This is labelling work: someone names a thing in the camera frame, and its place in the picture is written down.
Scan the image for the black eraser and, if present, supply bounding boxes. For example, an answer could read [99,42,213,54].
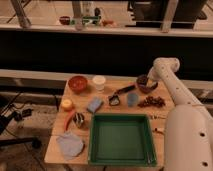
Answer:
[138,75,148,85]

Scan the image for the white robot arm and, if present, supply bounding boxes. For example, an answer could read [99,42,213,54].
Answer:
[148,57,213,171]

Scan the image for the red bowl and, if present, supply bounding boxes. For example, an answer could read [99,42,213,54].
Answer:
[68,75,88,94]

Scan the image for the purple bowl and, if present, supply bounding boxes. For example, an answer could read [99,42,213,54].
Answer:
[136,76,158,94]

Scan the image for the white cup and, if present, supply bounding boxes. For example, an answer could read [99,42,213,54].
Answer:
[92,75,106,91]

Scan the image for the blue sponge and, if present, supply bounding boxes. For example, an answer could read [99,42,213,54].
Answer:
[87,97,103,113]

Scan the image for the blue cup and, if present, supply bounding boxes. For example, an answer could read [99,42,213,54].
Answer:
[127,93,139,107]

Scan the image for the striped metal ball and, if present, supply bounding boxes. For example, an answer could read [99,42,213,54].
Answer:
[73,113,85,128]

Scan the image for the yellow round fruit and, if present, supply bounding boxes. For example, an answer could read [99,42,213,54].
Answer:
[61,99,73,111]

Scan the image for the bunch of dark grapes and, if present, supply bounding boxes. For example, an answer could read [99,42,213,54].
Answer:
[138,96,165,108]

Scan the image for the red chili pepper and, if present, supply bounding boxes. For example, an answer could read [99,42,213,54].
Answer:
[64,110,76,131]

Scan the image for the small metal fork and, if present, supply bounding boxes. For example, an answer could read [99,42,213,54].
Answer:
[149,115,166,120]

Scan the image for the green plastic tray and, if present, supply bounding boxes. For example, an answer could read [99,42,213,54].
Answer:
[88,114,157,167]

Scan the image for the wooden table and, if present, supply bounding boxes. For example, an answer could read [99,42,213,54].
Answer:
[45,78,174,167]

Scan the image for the grey cloth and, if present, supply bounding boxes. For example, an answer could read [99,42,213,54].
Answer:
[56,132,84,160]

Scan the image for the black office chair base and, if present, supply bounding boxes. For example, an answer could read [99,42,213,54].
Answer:
[0,93,43,150]

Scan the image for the wooden handled knife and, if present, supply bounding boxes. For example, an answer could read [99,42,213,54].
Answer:
[154,128,164,134]

